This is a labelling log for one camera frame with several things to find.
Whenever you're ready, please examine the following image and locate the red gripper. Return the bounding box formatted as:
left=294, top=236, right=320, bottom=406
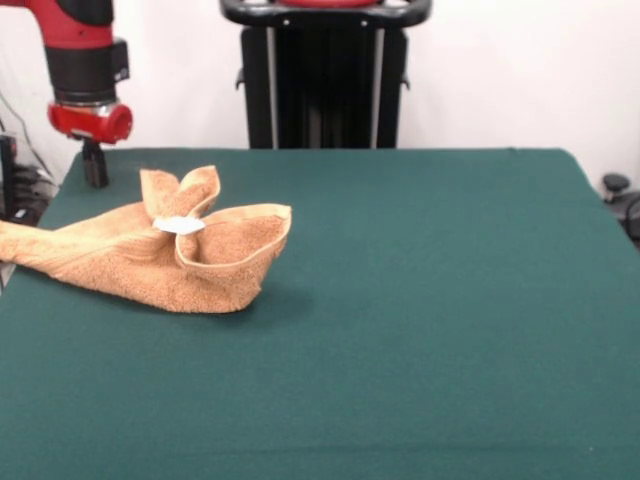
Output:
left=47, top=102, right=135, bottom=189

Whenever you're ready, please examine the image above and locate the orange terry towel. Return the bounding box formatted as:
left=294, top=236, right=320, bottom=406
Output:
left=0, top=165, right=294, bottom=316

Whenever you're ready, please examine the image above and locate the black electrical box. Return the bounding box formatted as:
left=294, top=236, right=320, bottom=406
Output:
left=0, top=133, right=20, bottom=221

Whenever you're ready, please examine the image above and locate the dark green table cloth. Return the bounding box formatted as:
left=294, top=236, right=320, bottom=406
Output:
left=0, top=147, right=640, bottom=480

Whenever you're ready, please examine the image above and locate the black office chair base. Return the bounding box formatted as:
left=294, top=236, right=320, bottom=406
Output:
left=601, top=172, right=640, bottom=236

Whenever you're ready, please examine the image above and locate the black cable bundle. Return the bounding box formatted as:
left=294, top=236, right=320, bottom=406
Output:
left=0, top=89, right=59, bottom=226

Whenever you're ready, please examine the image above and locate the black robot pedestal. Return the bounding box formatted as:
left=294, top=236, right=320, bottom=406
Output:
left=218, top=0, right=432, bottom=150

